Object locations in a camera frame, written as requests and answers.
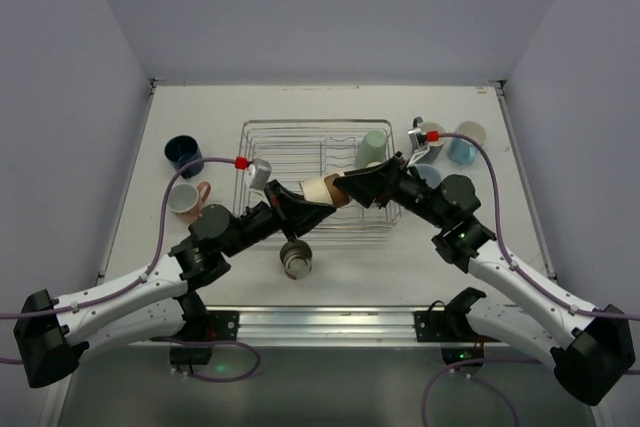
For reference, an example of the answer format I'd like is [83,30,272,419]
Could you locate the pale blue grey cup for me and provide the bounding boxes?
[413,164,442,188]

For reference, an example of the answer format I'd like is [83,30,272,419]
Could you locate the dark teal grey mug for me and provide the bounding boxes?
[422,120,446,164]

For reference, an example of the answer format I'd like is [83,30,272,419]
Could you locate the light blue mug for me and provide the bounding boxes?
[448,121,487,166]

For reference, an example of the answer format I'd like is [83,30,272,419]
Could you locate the pink dotted mug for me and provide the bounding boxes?
[167,181,211,223]

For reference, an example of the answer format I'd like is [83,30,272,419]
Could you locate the dark blue mug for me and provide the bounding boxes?
[164,135,202,171]

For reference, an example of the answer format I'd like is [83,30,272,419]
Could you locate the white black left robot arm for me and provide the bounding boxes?
[13,181,336,388]

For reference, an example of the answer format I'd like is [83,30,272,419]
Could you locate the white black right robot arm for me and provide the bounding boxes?
[333,155,636,406]

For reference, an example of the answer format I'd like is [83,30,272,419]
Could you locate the mint green cup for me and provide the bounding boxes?
[355,130,387,169]

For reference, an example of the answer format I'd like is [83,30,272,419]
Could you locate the left controller box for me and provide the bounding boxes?
[169,346,213,370]

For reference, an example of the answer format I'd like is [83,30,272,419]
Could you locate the controller box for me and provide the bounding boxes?
[441,347,485,374]
[169,346,213,370]

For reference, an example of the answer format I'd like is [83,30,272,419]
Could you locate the right controller box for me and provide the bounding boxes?
[441,347,485,374]

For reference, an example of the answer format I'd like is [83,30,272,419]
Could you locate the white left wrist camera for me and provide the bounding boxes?
[246,159,272,191]

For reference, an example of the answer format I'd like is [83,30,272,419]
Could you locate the chrome wire dish rack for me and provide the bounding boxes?
[239,119,401,243]

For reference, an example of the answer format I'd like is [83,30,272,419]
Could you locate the aluminium mounting rail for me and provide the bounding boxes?
[129,304,531,347]

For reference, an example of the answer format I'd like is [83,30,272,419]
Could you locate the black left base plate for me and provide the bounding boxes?
[203,310,240,341]

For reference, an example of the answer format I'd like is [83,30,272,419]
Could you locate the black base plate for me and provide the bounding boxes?
[412,300,498,343]
[203,310,240,341]

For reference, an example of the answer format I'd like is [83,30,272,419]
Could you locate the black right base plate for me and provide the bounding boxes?
[412,300,498,343]

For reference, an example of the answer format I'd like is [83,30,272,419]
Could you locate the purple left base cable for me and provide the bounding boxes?
[172,339,262,382]

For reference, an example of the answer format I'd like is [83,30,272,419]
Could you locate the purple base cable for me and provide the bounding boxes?
[422,356,546,427]
[172,339,262,382]

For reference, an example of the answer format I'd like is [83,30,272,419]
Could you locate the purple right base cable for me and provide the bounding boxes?
[422,356,546,427]

